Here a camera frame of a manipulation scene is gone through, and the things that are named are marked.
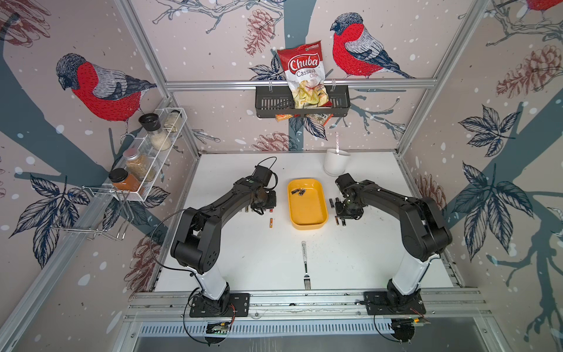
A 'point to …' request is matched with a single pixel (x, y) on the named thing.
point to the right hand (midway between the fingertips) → (341, 214)
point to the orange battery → (271, 222)
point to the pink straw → (337, 142)
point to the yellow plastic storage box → (308, 211)
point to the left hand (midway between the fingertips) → (275, 199)
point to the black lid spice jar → (157, 138)
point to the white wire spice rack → (171, 127)
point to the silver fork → (306, 278)
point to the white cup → (336, 162)
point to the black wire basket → (272, 100)
